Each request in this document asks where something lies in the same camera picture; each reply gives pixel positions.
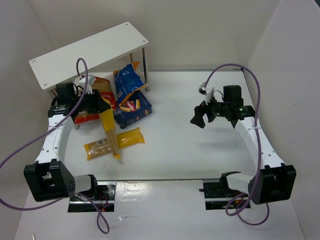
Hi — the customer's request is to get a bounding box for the blue Barilla rigatoni box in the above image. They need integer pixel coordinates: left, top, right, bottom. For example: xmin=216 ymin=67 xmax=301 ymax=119
xmin=114 ymin=90 xmax=152 ymax=129

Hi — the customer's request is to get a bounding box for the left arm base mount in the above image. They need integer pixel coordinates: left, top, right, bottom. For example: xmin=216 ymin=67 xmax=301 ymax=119
xmin=67 ymin=181 xmax=117 ymax=213

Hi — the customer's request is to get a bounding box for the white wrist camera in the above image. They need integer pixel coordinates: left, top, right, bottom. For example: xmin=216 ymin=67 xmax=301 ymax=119
xmin=76 ymin=74 xmax=96 ymax=94
xmin=198 ymin=82 xmax=215 ymax=105

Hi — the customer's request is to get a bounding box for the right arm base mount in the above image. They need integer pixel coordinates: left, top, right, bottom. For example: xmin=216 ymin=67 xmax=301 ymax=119
xmin=198 ymin=178 xmax=241 ymax=211

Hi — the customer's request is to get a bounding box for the yellow spaghetti pack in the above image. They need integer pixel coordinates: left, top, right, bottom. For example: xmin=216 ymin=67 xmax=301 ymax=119
xmin=83 ymin=127 xmax=145 ymax=161
xmin=99 ymin=108 xmax=121 ymax=160

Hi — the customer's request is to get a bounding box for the blue orange pasta bag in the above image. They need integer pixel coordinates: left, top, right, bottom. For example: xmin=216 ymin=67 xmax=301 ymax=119
xmin=113 ymin=61 xmax=145 ymax=107

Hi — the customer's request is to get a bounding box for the red macaroni bag with label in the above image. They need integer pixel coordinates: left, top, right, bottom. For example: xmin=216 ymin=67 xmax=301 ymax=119
xmin=74 ymin=111 xmax=100 ymax=125

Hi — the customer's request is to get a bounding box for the red macaroni bag upper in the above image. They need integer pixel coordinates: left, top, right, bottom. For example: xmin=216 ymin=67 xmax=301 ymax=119
xmin=91 ymin=76 xmax=117 ymax=111

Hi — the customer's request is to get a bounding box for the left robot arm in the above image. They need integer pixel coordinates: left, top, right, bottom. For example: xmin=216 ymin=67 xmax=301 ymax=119
xmin=23 ymin=83 xmax=112 ymax=202

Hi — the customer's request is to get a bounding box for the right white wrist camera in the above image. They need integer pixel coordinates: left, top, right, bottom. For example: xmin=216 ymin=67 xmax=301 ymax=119
xmin=198 ymin=82 xmax=215 ymax=105

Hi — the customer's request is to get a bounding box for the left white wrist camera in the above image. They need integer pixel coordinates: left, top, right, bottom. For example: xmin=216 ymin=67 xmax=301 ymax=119
xmin=76 ymin=74 xmax=96 ymax=94

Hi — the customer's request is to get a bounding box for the white shelf with metal legs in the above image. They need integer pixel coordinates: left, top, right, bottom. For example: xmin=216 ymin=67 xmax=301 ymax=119
xmin=28 ymin=21 xmax=151 ymax=130

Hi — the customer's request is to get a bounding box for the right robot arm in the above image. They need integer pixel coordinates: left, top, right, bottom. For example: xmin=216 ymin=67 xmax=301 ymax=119
xmin=190 ymin=84 xmax=297 ymax=205

